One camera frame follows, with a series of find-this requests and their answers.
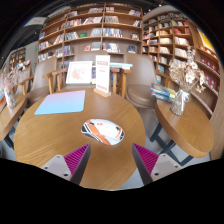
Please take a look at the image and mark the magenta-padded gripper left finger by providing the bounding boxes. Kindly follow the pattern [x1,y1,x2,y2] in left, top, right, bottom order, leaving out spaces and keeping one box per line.
[41,143,92,185]

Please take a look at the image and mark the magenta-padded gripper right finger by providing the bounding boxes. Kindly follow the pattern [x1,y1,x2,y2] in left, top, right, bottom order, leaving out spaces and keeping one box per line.
[132,143,183,186]

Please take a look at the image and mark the white orange patterned computer mouse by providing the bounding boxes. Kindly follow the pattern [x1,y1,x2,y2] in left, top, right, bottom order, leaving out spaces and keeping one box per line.
[81,118,126,146]

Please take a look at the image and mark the pink blue gradient mouse pad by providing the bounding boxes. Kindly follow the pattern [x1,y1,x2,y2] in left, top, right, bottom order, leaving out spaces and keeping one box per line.
[34,90,87,116]

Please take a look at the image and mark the round wooden side table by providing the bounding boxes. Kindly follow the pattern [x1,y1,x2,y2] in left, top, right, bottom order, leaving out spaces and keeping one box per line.
[149,96,215,168]

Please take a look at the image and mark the ribboned glass vase dried flowers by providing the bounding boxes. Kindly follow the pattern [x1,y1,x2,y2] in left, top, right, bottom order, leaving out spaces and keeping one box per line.
[169,46,207,117]

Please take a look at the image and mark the stack of colourful books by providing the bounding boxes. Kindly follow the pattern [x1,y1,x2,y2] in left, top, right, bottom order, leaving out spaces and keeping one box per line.
[150,83,177,103]

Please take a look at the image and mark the white framed floral picture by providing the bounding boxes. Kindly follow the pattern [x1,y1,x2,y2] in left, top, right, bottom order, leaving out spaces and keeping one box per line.
[65,60,93,85]

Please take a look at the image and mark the paper sign in wooden stand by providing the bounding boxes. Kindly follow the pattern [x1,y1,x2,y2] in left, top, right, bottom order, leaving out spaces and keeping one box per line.
[93,54,112,98]

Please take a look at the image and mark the light blue book stack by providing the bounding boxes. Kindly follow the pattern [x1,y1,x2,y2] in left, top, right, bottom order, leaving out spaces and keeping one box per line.
[109,62,134,71]

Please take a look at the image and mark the small distant bookshelf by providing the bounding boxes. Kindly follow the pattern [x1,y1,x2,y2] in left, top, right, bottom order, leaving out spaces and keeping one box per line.
[8,46,33,73]

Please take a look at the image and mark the curved wooden bookshelf with books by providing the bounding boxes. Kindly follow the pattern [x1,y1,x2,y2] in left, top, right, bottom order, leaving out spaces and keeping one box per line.
[142,11,221,118]

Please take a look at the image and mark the wide wooden bookshelf with books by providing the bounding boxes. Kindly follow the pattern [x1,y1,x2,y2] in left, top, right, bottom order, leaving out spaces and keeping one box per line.
[36,3,144,68]

